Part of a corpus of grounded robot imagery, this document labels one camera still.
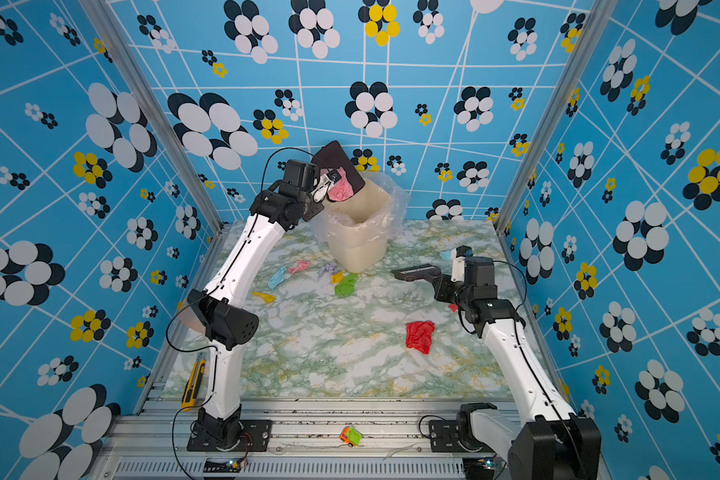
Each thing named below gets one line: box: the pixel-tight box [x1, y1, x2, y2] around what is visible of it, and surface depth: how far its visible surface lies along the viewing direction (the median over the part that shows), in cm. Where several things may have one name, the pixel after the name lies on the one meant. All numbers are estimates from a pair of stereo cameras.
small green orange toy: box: [339, 426, 364, 447], surface depth 74 cm
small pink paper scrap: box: [288, 260, 311, 274], surface depth 109 cm
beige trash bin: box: [326, 179, 391, 274], surface depth 91 cm
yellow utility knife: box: [182, 359, 206, 412], surface depth 82 cm
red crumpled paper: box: [406, 320, 435, 355], surface depth 91 cm
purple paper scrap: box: [319, 262, 337, 276], surface depth 107 cm
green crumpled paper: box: [334, 273, 359, 297], surface depth 104 cm
